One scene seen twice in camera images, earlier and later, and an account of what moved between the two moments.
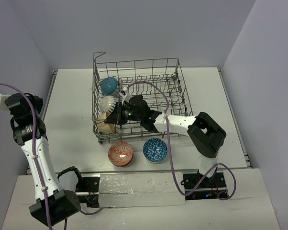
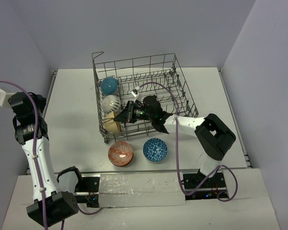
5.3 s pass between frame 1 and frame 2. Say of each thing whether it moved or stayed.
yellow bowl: moved
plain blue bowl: stayed
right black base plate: stayed
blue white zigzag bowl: stayed
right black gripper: moved
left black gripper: stayed
